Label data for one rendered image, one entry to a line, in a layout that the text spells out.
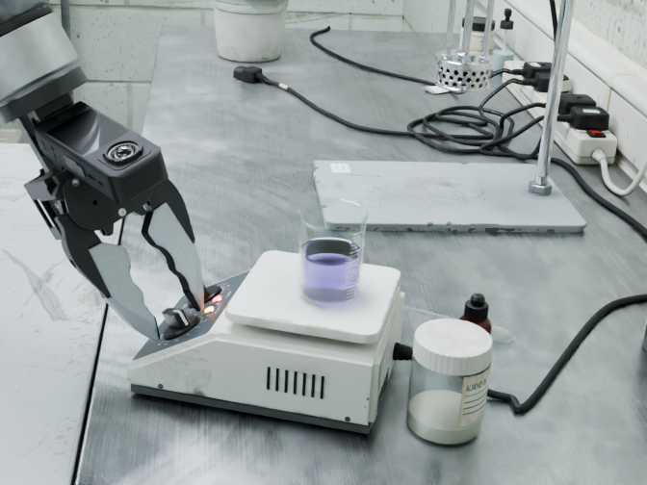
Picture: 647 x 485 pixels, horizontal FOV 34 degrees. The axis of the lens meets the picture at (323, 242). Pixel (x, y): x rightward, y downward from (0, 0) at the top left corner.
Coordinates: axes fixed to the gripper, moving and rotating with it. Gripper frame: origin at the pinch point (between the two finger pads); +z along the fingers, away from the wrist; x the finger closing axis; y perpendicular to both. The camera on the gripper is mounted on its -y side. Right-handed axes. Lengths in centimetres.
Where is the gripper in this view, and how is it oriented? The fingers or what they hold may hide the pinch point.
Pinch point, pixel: (174, 311)
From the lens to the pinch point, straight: 83.4
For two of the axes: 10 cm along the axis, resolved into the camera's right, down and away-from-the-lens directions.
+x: -7.4, 5.1, -4.3
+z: 4.4, 8.6, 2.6
